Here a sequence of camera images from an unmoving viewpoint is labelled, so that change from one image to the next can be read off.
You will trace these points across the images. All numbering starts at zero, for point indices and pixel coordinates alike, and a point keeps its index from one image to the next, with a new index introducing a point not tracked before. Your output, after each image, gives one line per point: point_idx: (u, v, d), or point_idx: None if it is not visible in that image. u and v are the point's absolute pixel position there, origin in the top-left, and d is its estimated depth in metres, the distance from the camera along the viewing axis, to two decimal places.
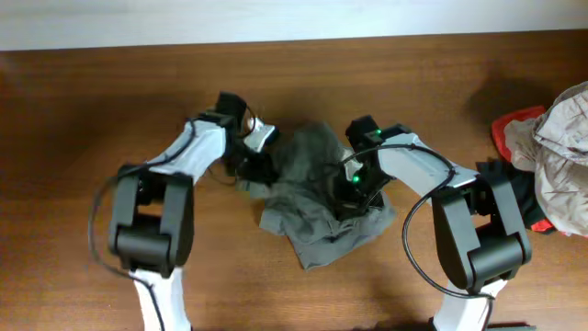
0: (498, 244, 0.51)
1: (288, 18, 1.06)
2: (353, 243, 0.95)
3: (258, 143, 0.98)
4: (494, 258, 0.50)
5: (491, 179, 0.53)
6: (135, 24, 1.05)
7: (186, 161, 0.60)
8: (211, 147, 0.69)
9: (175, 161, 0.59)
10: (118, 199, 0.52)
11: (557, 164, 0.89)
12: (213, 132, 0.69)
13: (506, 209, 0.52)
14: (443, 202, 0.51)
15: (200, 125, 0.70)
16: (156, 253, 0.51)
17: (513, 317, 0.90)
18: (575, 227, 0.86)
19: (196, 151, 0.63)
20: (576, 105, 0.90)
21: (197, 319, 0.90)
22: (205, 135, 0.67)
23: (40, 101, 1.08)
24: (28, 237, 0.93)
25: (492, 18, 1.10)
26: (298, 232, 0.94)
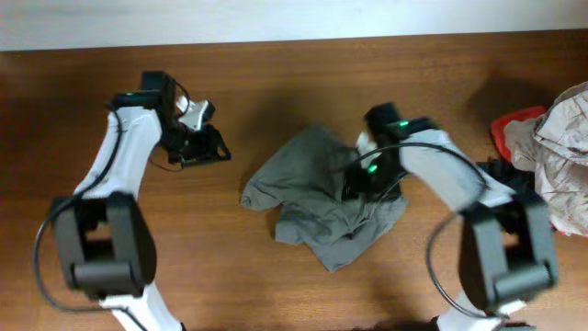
0: (526, 271, 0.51)
1: (288, 18, 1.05)
2: (373, 236, 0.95)
3: (196, 121, 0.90)
4: (518, 283, 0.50)
5: (528, 200, 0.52)
6: (134, 24, 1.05)
7: (120, 173, 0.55)
8: (148, 134, 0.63)
9: (105, 180, 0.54)
10: (59, 240, 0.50)
11: (556, 165, 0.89)
12: (144, 118, 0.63)
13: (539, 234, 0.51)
14: (475, 223, 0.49)
15: (126, 110, 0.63)
16: (117, 275, 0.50)
17: (513, 317, 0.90)
18: (575, 226, 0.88)
19: (131, 154, 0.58)
20: (576, 105, 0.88)
21: (197, 319, 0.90)
22: (134, 125, 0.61)
23: (40, 102, 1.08)
24: (27, 237, 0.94)
25: (492, 19, 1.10)
26: (315, 234, 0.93)
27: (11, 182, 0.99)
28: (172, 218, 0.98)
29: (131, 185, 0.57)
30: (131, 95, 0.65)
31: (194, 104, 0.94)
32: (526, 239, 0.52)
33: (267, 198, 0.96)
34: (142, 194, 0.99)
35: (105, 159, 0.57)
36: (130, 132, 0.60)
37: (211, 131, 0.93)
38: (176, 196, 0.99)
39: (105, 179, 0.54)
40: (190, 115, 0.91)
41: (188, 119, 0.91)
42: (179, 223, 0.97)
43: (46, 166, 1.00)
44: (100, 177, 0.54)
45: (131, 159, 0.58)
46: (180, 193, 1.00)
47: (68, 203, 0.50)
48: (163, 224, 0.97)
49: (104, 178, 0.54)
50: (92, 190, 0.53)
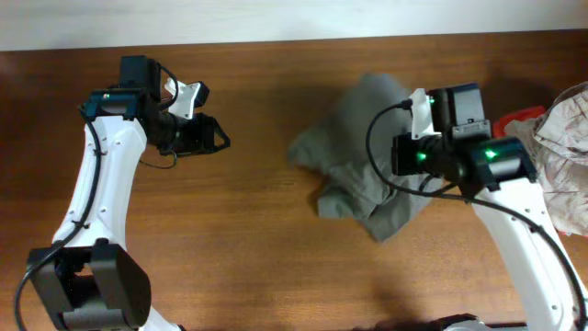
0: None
1: (289, 19, 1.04)
2: (405, 211, 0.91)
3: (187, 110, 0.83)
4: None
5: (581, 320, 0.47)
6: (133, 25, 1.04)
7: (103, 209, 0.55)
8: (130, 149, 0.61)
9: (86, 224, 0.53)
10: (44, 294, 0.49)
11: (556, 164, 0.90)
12: (122, 128, 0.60)
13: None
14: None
15: (102, 124, 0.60)
16: (111, 315, 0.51)
17: (511, 316, 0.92)
18: (575, 226, 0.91)
19: (111, 185, 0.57)
20: (576, 105, 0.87)
21: (197, 319, 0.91)
22: (115, 143, 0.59)
23: (41, 102, 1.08)
24: (32, 239, 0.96)
25: (494, 20, 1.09)
26: (350, 209, 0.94)
27: (17, 185, 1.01)
28: (172, 218, 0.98)
29: (117, 216, 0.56)
30: (109, 94, 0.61)
31: (184, 85, 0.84)
32: None
33: (307, 161, 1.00)
34: (142, 194, 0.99)
35: (85, 194, 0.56)
36: (109, 157, 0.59)
37: (205, 119, 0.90)
38: (176, 196, 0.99)
39: (86, 222, 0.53)
40: (180, 101, 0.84)
41: (176, 107, 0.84)
42: (179, 223, 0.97)
43: (51, 168, 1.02)
44: (80, 221, 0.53)
45: (113, 191, 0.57)
46: (179, 194, 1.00)
47: (49, 259, 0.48)
48: (163, 223, 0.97)
49: (84, 222, 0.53)
50: (74, 238, 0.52)
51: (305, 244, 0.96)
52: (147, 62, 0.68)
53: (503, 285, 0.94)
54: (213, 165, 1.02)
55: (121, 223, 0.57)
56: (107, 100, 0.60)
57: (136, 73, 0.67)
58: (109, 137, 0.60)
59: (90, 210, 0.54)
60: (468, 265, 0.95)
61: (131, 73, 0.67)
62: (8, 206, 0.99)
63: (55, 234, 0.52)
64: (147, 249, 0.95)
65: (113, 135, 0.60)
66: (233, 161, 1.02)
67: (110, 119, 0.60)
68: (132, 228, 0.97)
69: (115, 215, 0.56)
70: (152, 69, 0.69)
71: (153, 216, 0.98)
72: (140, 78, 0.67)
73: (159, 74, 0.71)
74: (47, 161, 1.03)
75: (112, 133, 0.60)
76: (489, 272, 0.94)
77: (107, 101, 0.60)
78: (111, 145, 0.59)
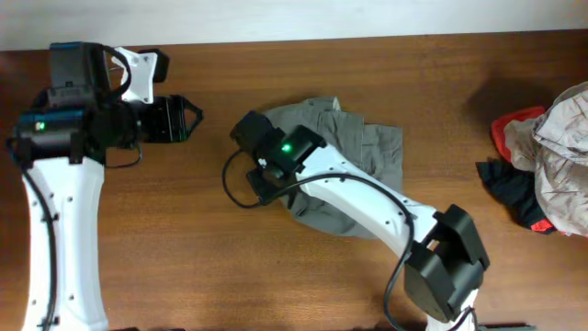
0: (421, 265, 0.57)
1: (288, 20, 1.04)
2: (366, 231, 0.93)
3: (145, 94, 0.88)
4: (460, 282, 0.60)
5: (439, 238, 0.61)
6: (131, 25, 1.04)
7: (71, 295, 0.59)
8: (84, 201, 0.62)
9: (55, 318, 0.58)
10: None
11: (557, 164, 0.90)
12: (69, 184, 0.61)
13: (469, 241, 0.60)
14: (420, 268, 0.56)
15: (43, 175, 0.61)
16: None
17: (510, 316, 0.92)
18: (575, 226, 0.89)
19: (72, 262, 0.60)
20: (577, 105, 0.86)
21: (197, 319, 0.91)
22: (65, 200, 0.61)
23: None
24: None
25: (494, 20, 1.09)
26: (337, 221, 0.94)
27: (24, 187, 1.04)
28: (172, 219, 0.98)
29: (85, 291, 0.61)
30: (44, 121, 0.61)
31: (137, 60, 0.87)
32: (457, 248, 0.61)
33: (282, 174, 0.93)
34: (142, 194, 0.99)
35: (46, 276, 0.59)
36: (63, 220, 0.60)
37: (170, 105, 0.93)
38: (175, 196, 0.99)
39: (53, 317, 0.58)
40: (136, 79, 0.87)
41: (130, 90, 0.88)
42: (178, 224, 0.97)
43: None
44: (47, 317, 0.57)
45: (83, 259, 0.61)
46: (179, 194, 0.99)
47: None
48: (162, 224, 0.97)
49: (53, 318, 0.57)
50: None
51: (305, 244, 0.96)
52: (83, 51, 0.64)
53: (503, 285, 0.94)
54: (212, 165, 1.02)
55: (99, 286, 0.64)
56: (40, 126, 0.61)
57: (74, 71, 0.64)
58: (56, 194, 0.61)
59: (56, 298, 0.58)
60: None
61: (63, 74, 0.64)
62: (18, 208, 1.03)
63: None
64: (146, 250, 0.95)
65: (66, 190, 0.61)
66: (232, 162, 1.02)
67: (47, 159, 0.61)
68: (131, 228, 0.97)
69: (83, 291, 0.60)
70: (91, 59, 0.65)
71: (153, 216, 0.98)
72: (78, 79, 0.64)
73: (94, 51, 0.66)
74: None
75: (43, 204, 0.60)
76: (490, 271, 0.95)
77: (39, 122, 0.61)
78: (60, 203, 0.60)
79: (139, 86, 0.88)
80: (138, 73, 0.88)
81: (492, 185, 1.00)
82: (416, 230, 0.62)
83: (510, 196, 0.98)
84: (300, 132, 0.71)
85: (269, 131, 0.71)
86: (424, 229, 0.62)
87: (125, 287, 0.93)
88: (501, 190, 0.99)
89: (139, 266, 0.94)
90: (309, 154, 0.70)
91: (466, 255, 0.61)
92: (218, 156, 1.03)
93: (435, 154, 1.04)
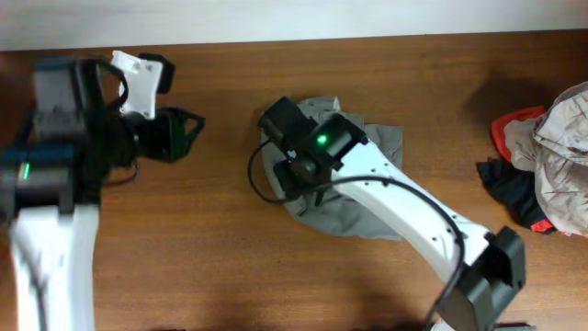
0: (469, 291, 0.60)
1: (288, 19, 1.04)
2: (366, 232, 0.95)
3: (150, 108, 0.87)
4: (498, 301, 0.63)
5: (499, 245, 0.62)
6: (131, 24, 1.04)
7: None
8: (74, 261, 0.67)
9: None
10: None
11: (556, 164, 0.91)
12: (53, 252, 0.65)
13: (516, 268, 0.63)
14: (469, 293, 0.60)
15: (28, 234, 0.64)
16: None
17: (510, 316, 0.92)
18: (575, 227, 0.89)
19: (64, 324, 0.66)
20: (576, 105, 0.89)
21: (197, 319, 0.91)
22: (56, 267, 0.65)
23: None
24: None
25: (494, 20, 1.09)
26: (333, 221, 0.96)
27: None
28: (172, 218, 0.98)
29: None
30: (28, 162, 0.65)
31: (139, 66, 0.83)
32: (503, 269, 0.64)
33: None
34: (142, 194, 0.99)
35: None
36: (50, 288, 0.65)
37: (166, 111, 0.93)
38: (176, 196, 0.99)
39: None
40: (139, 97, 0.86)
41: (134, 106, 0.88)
42: (179, 223, 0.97)
43: None
44: None
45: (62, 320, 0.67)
46: (179, 194, 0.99)
47: None
48: (163, 223, 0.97)
49: None
50: None
51: (305, 244, 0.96)
52: (75, 69, 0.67)
53: None
54: (213, 165, 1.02)
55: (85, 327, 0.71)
56: (25, 173, 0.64)
57: (60, 96, 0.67)
58: (42, 252, 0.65)
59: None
60: None
61: (50, 101, 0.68)
62: None
63: None
64: (146, 250, 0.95)
65: (49, 254, 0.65)
66: (233, 162, 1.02)
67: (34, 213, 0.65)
68: (131, 228, 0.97)
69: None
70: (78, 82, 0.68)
71: (153, 215, 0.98)
72: (67, 104, 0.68)
73: (79, 70, 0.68)
74: None
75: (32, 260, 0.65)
76: None
77: (23, 164, 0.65)
78: (43, 265, 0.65)
79: (141, 97, 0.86)
80: (139, 80, 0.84)
81: (492, 185, 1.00)
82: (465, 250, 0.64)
83: (510, 196, 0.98)
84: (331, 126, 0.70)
85: (299, 121, 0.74)
86: (473, 251, 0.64)
87: (125, 287, 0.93)
88: (501, 190, 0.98)
89: (139, 266, 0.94)
90: (346, 154, 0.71)
91: (508, 277, 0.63)
92: (218, 155, 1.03)
93: (435, 154, 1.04)
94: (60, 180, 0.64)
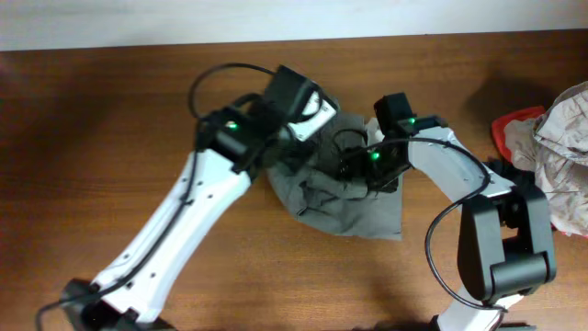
0: (482, 210, 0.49)
1: (288, 18, 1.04)
2: (365, 232, 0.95)
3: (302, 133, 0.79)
4: (516, 273, 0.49)
5: (527, 194, 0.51)
6: (131, 23, 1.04)
7: (152, 273, 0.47)
8: (144, 298, 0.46)
9: (190, 199, 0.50)
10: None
11: (556, 164, 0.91)
12: (229, 177, 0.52)
13: (540, 230, 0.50)
14: (474, 212, 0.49)
15: (203, 159, 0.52)
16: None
17: (511, 316, 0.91)
18: (575, 227, 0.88)
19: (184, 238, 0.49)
20: (576, 105, 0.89)
21: (197, 319, 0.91)
22: (150, 276, 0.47)
23: (41, 101, 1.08)
24: (35, 240, 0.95)
25: (492, 19, 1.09)
26: (334, 222, 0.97)
27: (34, 176, 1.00)
28: None
29: (169, 271, 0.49)
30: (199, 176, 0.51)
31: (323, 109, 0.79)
32: (523, 232, 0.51)
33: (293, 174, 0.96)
34: (141, 194, 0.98)
35: (160, 224, 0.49)
36: (133, 283, 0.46)
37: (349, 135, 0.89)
38: None
39: (188, 198, 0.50)
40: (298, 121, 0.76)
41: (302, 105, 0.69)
42: None
43: (58, 165, 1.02)
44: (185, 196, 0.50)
45: (189, 228, 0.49)
46: None
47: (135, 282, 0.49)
48: None
49: (186, 204, 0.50)
50: (112, 297, 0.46)
51: (305, 244, 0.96)
52: None
53: None
54: None
55: (174, 276, 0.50)
56: (205, 157, 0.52)
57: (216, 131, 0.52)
58: (200, 189, 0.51)
59: (142, 265, 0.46)
60: None
61: None
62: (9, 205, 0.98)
63: (163, 209, 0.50)
64: None
65: (130, 297, 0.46)
66: None
67: (213, 159, 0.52)
68: (130, 226, 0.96)
69: (164, 279, 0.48)
70: None
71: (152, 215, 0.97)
72: None
73: None
74: (52, 157, 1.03)
75: (221, 162, 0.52)
76: None
77: (197, 182, 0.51)
78: (124, 294, 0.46)
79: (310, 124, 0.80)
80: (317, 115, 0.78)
81: None
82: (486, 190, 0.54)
83: None
84: (431, 129, 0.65)
85: (406, 114, 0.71)
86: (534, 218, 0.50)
87: None
88: None
89: None
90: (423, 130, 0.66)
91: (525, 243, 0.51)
92: None
93: None
94: (231, 167, 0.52)
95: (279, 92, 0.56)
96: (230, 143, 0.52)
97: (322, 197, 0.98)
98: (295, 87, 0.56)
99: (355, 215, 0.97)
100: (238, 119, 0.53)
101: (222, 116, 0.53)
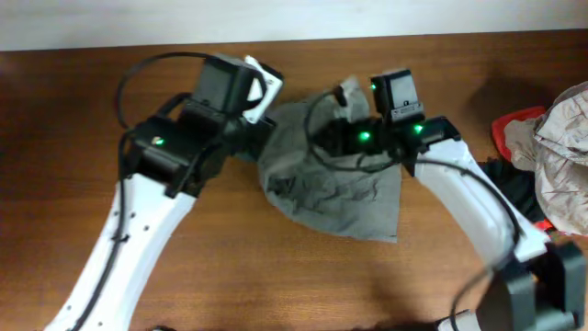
0: (516, 279, 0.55)
1: (288, 17, 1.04)
2: (362, 233, 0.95)
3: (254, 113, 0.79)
4: (545, 325, 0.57)
5: (563, 254, 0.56)
6: (131, 21, 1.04)
7: (99, 320, 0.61)
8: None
9: (124, 238, 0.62)
10: None
11: (557, 164, 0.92)
12: (161, 204, 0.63)
13: (573, 289, 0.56)
14: (508, 282, 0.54)
15: (131, 193, 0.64)
16: None
17: None
18: (575, 227, 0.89)
19: (122, 278, 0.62)
20: (576, 105, 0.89)
21: (197, 319, 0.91)
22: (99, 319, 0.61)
23: (41, 102, 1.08)
24: (39, 240, 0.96)
25: (492, 18, 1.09)
26: (333, 222, 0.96)
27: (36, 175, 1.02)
28: None
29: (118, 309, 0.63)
30: (134, 211, 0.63)
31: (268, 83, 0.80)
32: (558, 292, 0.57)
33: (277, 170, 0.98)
34: None
35: (97, 272, 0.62)
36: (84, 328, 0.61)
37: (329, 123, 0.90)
38: None
39: (124, 234, 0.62)
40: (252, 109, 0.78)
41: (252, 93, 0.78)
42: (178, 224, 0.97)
43: (59, 163, 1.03)
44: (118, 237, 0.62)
45: (129, 261, 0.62)
46: None
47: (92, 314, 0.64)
48: None
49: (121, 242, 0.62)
50: None
51: (305, 245, 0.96)
52: None
53: None
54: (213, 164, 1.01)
55: (126, 307, 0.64)
56: (137, 179, 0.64)
57: (144, 154, 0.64)
58: (130, 229, 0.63)
59: (85, 317, 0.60)
60: (468, 265, 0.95)
61: None
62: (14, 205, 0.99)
63: (101, 254, 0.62)
64: None
65: None
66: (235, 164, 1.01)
67: (141, 190, 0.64)
68: None
69: (113, 316, 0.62)
70: None
71: None
72: None
73: None
74: (53, 157, 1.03)
75: (152, 188, 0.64)
76: None
77: (130, 218, 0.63)
78: None
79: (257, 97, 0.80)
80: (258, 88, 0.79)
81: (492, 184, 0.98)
82: (518, 247, 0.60)
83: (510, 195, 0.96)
84: (445, 145, 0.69)
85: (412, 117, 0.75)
86: (525, 249, 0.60)
87: None
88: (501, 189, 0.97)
89: None
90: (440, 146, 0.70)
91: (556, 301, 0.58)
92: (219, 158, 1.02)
93: None
94: (163, 191, 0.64)
95: (206, 91, 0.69)
96: (161, 157, 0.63)
97: (319, 196, 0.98)
98: (225, 80, 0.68)
99: (351, 214, 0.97)
100: (164, 135, 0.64)
101: (149, 128, 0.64)
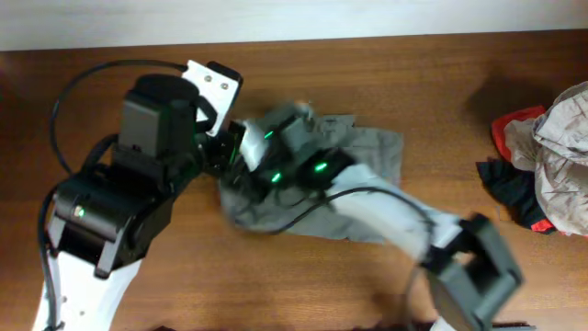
0: (441, 268, 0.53)
1: (288, 17, 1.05)
2: (359, 235, 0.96)
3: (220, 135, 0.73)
4: (492, 298, 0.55)
5: (471, 226, 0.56)
6: (132, 21, 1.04)
7: None
8: None
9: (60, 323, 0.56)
10: None
11: (557, 164, 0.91)
12: (96, 284, 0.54)
13: (495, 252, 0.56)
14: (437, 273, 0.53)
15: (60, 272, 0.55)
16: None
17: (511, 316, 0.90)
18: (575, 227, 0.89)
19: None
20: (576, 105, 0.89)
21: (197, 319, 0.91)
22: None
23: (36, 97, 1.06)
24: (28, 238, 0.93)
25: (492, 18, 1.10)
26: (327, 226, 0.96)
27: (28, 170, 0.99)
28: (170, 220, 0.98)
29: None
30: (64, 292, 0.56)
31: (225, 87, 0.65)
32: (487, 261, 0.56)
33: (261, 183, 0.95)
34: None
35: None
36: None
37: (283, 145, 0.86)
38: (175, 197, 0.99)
39: (58, 322, 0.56)
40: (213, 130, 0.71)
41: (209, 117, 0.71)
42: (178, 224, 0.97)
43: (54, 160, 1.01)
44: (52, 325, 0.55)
45: None
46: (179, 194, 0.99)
47: None
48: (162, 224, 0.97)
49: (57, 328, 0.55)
50: None
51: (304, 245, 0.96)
52: None
53: None
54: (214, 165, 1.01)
55: None
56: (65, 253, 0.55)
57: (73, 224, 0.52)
58: (66, 313, 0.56)
59: None
60: None
61: None
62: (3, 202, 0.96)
63: None
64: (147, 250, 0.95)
65: None
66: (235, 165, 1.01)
67: (68, 271, 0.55)
68: None
69: None
70: None
71: None
72: None
73: None
74: (48, 154, 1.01)
75: (84, 264, 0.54)
76: None
77: (63, 301, 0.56)
78: None
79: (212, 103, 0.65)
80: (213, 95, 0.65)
81: (492, 184, 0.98)
82: (437, 236, 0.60)
83: (510, 195, 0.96)
84: (351, 175, 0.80)
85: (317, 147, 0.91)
86: (444, 235, 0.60)
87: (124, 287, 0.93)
88: (501, 190, 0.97)
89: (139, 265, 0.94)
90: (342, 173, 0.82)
91: (491, 267, 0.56)
92: None
93: (438, 154, 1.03)
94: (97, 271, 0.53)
95: (138, 134, 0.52)
96: (91, 227, 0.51)
97: None
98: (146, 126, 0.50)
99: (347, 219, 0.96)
100: (84, 201, 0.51)
101: (72, 188, 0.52)
